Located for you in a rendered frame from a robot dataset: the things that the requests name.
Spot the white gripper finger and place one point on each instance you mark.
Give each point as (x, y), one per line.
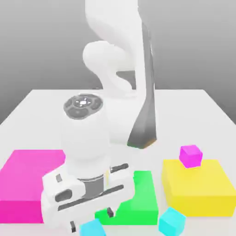
(110, 212)
(73, 226)

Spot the large yellow box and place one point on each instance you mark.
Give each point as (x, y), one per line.
(201, 188)

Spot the small cyan cube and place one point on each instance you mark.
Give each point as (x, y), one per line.
(91, 228)
(171, 222)

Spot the large pink box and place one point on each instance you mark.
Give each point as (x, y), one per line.
(24, 175)

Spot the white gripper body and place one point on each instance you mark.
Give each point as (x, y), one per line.
(95, 204)

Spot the small magenta cube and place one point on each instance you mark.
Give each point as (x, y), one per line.
(190, 156)

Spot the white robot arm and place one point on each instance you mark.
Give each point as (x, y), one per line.
(121, 36)

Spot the large green box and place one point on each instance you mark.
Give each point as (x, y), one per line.
(143, 201)

